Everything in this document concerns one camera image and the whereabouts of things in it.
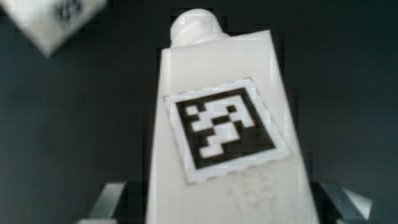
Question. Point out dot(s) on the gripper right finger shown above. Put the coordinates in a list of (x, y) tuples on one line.
[(343, 207)]

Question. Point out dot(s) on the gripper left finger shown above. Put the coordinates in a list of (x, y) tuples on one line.
[(105, 205)]

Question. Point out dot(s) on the white stool leg with tag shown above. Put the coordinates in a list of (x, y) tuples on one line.
[(227, 176)]

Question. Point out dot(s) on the white stool leg middle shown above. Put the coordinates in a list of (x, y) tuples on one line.
[(50, 19)]

